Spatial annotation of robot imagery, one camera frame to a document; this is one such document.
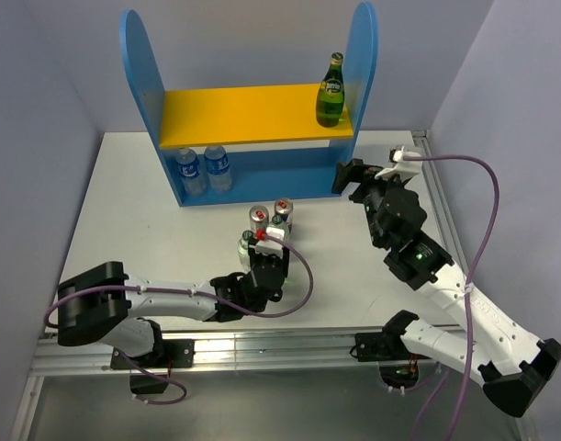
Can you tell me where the Red Bull can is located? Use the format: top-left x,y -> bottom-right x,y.
274,198 -> 294,232
249,205 -> 270,232

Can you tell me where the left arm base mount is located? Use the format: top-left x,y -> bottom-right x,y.
109,339 -> 195,397

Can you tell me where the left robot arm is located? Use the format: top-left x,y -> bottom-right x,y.
57,248 -> 290,367

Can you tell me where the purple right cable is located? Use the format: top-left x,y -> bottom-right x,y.
406,153 -> 499,441

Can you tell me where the aluminium frame rail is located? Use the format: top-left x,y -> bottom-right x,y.
8,130 -> 538,441

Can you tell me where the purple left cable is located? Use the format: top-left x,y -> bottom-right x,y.
43,242 -> 315,408

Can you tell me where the blue shelf yellow board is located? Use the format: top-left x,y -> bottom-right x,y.
119,2 -> 378,207

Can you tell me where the clear Chang water bottle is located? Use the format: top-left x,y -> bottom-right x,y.
267,215 -> 290,241

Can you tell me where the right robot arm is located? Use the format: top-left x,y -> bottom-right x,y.
331,159 -> 561,417

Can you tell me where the purple cable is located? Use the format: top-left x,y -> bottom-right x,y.
406,153 -> 499,441
43,242 -> 315,408

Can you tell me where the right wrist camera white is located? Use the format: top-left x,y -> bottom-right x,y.
375,145 -> 422,182

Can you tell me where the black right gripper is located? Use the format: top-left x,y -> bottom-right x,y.
331,157 -> 409,247

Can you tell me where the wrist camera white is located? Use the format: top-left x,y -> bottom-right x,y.
254,226 -> 288,257
375,145 -> 422,182

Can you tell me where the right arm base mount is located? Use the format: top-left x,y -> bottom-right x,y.
349,332 -> 438,389

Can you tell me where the plastic water bottle blue label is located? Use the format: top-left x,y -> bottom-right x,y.
175,148 -> 207,197

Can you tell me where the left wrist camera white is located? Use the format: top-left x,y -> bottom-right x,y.
254,226 -> 288,257

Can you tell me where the green Perrier bottle yellow label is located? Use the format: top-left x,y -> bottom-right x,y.
316,52 -> 344,128

